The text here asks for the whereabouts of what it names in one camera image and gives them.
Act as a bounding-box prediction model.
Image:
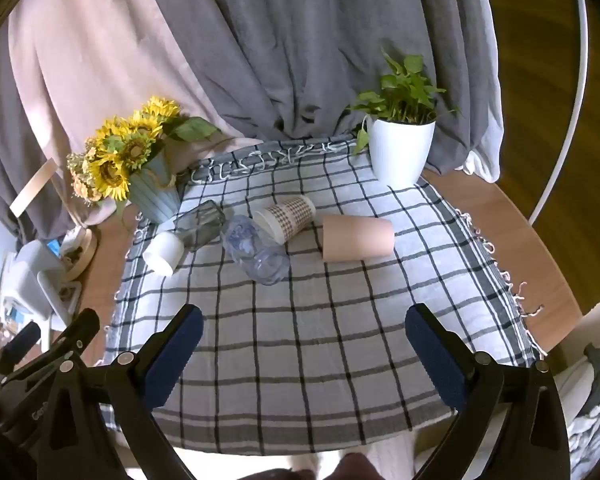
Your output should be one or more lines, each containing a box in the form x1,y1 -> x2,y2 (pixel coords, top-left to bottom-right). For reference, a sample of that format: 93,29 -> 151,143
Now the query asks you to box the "white curved hoop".
527,0 -> 590,226

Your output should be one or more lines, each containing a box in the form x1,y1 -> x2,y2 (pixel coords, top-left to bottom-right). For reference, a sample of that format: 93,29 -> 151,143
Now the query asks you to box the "white ribbed plant pot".
366,115 -> 437,187

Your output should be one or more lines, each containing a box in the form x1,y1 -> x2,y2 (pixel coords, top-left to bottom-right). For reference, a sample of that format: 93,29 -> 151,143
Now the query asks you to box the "light blue ribbed vase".
128,152 -> 182,224

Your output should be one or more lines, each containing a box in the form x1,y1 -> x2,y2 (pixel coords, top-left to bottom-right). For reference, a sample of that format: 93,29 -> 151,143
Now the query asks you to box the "brown patterned paper cup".
252,195 -> 317,246

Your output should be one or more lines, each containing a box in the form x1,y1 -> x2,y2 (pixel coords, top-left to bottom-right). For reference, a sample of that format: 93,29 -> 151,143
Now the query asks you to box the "checked grey white tablecloth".
97,132 -> 548,456

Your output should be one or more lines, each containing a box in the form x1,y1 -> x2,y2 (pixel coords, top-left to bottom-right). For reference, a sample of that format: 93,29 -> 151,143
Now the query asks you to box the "grey white crumpled cloth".
565,375 -> 600,463

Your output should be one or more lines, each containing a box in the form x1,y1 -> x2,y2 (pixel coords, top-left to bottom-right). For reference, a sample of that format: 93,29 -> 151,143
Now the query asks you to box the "grey curtain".
0,0 -> 501,243

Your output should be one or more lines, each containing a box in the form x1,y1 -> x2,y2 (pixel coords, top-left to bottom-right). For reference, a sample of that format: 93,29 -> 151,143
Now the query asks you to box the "pale pink curtain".
7,0 -> 266,226

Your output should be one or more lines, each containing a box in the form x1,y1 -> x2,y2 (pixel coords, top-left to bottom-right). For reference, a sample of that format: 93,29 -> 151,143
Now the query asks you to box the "clear plastic cup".
221,214 -> 291,286

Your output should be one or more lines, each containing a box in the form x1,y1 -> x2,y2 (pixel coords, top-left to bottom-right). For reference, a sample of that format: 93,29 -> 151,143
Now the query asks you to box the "clear glass cup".
174,200 -> 227,253

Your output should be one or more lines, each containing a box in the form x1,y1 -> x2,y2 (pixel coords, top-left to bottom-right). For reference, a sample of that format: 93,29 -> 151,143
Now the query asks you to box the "pink cup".
321,214 -> 396,262

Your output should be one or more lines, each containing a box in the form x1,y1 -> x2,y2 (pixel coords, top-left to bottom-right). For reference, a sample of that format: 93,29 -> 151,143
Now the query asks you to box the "green leafy plant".
345,49 -> 461,155

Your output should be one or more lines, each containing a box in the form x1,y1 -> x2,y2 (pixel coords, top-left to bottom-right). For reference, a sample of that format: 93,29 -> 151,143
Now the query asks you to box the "white appliance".
0,240 -> 83,332

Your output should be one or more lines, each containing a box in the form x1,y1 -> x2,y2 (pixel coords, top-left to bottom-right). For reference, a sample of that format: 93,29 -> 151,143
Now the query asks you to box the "small white cup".
142,231 -> 186,277

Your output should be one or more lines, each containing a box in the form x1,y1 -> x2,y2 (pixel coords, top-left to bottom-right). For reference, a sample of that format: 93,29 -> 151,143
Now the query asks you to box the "sunflower bouquet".
66,96 -> 223,207

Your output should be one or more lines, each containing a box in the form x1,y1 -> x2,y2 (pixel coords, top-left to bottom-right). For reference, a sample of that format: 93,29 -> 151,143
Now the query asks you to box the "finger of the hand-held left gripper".
1,308 -> 101,387
0,322 -> 42,369

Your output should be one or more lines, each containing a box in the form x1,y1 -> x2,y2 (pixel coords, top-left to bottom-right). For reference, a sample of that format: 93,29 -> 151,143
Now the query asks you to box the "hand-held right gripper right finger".
405,302 -> 572,480

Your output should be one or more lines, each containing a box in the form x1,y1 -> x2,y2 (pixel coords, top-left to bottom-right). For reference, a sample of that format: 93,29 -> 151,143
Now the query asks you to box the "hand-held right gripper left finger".
27,304 -> 204,480

